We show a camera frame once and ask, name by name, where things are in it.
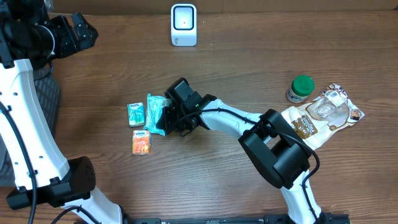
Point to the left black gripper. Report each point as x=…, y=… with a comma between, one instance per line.
x=87, y=35

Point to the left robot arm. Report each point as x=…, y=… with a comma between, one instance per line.
x=31, y=40

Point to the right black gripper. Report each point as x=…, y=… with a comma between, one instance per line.
x=170, y=122

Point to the green lid jar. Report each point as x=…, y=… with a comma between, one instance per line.
x=300, y=88

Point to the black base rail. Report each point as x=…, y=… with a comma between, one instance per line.
x=327, y=218

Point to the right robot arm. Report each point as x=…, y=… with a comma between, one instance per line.
x=277, y=152

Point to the teal wipes pack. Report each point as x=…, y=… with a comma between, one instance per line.
x=154, y=112

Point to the grey plastic mesh basket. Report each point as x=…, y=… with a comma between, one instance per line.
x=48, y=93

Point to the beige paper pouch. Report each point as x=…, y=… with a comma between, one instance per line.
x=316, y=121

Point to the orange tissue pack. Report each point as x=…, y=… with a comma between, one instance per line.
x=141, y=142

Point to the white barcode scanner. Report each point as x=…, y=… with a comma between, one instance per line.
x=183, y=25

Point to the blue white package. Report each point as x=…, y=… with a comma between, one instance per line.
x=135, y=113

